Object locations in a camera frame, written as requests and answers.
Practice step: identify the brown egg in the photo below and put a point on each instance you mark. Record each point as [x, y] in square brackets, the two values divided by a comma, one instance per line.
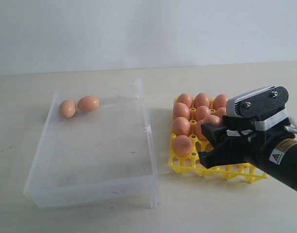
[67, 109]
[221, 112]
[198, 130]
[181, 110]
[202, 99]
[220, 101]
[182, 145]
[202, 112]
[181, 126]
[213, 120]
[88, 104]
[186, 99]

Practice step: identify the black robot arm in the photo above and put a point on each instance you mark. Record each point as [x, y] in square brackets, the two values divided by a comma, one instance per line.
[273, 151]

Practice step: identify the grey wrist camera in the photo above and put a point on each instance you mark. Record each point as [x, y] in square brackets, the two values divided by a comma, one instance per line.
[266, 106]

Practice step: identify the clear plastic tray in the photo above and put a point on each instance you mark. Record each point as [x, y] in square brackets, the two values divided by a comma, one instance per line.
[104, 154]

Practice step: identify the yellow plastic egg rack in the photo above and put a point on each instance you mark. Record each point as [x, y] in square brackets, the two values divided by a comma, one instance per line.
[183, 164]

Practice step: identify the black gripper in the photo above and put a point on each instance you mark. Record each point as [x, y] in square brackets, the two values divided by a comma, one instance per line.
[238, 142]

